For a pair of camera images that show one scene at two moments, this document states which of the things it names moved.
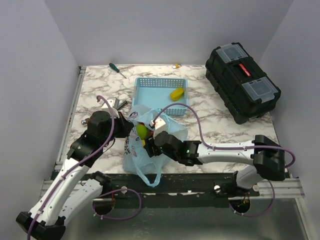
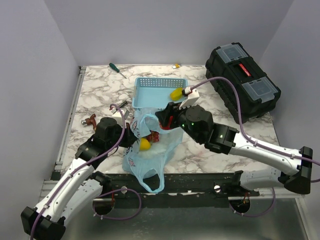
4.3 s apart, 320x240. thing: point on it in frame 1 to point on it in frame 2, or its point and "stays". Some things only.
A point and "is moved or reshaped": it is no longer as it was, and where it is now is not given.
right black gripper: [149, 143] to [172, 109]
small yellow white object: [176, 66] stays
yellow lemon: [176, 93] stays
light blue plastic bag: [134, 159] is moved or reshaped
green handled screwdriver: [114, 67] stays
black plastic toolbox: [242, 85] stays
